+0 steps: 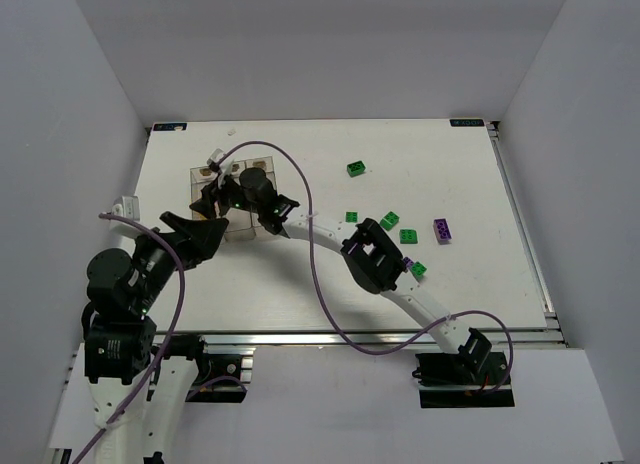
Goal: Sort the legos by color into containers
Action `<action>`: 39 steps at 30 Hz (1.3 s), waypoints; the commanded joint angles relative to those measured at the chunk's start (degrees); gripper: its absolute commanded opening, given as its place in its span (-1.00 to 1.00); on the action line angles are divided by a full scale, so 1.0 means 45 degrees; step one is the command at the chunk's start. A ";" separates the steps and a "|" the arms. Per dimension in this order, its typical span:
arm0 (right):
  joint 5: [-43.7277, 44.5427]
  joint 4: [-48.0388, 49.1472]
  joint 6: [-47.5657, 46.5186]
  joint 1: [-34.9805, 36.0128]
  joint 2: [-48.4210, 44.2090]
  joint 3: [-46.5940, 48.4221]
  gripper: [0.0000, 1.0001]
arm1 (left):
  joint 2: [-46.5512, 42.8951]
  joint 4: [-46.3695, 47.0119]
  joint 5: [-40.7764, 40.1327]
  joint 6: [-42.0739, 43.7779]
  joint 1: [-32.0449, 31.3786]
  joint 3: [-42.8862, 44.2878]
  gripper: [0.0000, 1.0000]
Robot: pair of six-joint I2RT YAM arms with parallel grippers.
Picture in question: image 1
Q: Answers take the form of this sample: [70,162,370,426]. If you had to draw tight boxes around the green lego joined brick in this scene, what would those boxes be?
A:
[409,261,427,281]

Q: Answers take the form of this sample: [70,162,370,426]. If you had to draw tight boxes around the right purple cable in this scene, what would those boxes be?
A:
[217,141,514,396]

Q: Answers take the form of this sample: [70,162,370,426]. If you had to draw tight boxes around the purple long lego brick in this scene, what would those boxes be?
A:
[433,218,452,244]

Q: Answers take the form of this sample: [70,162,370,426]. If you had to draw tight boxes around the purple cable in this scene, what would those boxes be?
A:
[72,213,246,464]
[217,141,514,396]

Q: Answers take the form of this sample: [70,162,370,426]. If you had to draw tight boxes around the blue corner label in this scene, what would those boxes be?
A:
[152,122,187,132]
[449,118,485,128]

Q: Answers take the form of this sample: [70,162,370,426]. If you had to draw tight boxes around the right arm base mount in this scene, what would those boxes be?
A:
[412,352,515,409]

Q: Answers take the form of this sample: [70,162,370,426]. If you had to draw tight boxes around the right clear plastic container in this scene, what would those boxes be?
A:
[245,156,278,241]

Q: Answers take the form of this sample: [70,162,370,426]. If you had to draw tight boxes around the left clear plastic container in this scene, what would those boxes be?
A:
[189,167,216,220]

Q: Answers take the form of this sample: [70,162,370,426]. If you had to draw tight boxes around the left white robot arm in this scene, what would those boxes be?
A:
[78,212,228,463]

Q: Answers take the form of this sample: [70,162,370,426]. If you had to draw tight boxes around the clear plastic container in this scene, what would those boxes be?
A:
[189,167,216,220]
[216,160,256,242]
[245,156,278,241]

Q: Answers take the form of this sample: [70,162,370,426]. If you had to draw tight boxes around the middle clear plastic container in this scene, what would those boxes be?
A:
[216,160,256,242]

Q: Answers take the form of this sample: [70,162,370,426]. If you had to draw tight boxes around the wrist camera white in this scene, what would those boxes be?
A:
[99,196,145,240]
[207,148,237,181]

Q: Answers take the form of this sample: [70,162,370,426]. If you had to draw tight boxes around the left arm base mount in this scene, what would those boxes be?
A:
[163,334,248,404]

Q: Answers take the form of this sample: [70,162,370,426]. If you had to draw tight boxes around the left blue corner label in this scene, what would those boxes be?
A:
[152,122,187,132]

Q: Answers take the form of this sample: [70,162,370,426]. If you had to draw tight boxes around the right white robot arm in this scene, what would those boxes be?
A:
[190,168,492,385]

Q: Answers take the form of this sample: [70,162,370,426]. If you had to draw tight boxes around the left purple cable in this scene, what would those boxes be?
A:
[72,213,246,464]

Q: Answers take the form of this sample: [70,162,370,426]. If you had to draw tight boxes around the right blue corner label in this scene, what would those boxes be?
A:
[449,118,485,128]

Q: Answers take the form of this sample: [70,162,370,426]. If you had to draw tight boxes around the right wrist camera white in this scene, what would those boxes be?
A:
[207,148,237,181]

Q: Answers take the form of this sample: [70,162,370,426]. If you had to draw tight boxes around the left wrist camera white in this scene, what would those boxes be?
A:
[99,196,145,240]

